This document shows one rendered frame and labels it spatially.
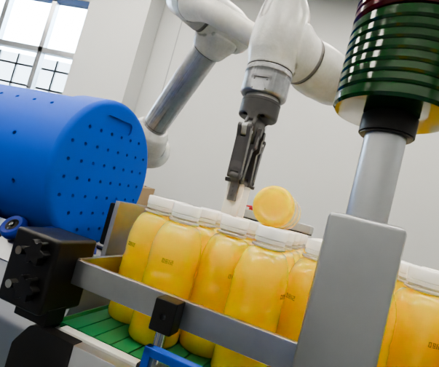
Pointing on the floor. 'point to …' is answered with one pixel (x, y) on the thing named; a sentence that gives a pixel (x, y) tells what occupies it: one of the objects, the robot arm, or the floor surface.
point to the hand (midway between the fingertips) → (235, 203)
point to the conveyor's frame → (63, 349)
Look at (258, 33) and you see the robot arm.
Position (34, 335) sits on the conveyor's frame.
